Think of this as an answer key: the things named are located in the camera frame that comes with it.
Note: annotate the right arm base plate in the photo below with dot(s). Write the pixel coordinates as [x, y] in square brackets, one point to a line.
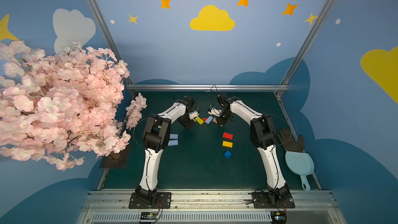
[263, 200]

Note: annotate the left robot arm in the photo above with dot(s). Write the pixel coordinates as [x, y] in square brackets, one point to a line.
[156, 138]

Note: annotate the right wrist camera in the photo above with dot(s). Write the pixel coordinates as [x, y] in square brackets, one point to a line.
[214, 111]

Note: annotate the dark tree base plate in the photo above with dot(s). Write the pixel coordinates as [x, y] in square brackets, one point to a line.
[116, 160]

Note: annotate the aluminium front rail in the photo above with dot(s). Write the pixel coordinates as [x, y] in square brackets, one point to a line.
[210, 206]

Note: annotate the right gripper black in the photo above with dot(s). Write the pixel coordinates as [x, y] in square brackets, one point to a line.
[223, 118]

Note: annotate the red rectangular block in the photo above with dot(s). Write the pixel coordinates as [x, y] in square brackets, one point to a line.
[227, 136]

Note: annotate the light blue block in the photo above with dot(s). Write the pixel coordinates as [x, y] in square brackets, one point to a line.
[209, 119]
[173, 136]
[173, 143]

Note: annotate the yellow rectangular block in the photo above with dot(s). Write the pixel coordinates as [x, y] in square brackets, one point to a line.
[227, 144]

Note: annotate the aluminium back frame bar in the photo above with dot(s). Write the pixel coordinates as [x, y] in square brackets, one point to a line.
[239, 88]

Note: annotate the right controller board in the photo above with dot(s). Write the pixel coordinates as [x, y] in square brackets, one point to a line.
[278, 217]

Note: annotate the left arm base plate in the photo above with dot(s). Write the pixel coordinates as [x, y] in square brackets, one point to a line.
[160, 200]

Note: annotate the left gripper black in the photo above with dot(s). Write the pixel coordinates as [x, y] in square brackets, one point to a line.
[189, 120]

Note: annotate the left controller board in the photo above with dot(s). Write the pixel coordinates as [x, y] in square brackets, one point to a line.
[148, 217]

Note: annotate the pink cherry blossom tree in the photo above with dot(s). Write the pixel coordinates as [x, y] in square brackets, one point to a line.
[52, 106]

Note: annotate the lime green rectangular block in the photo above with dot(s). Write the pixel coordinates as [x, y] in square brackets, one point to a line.
[199, 120]

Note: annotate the blue cube block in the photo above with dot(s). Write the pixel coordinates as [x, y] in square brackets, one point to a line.
[227, 154]

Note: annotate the light blue dustpan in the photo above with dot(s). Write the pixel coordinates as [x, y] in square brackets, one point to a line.
[301, 164]

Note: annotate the controller board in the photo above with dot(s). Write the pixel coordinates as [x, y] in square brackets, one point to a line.
[148, 217]
[278, 217]

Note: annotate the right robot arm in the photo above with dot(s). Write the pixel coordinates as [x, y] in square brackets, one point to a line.
[263, 137]

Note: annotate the black rubber glove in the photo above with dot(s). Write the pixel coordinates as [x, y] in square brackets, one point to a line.
[289, 143]

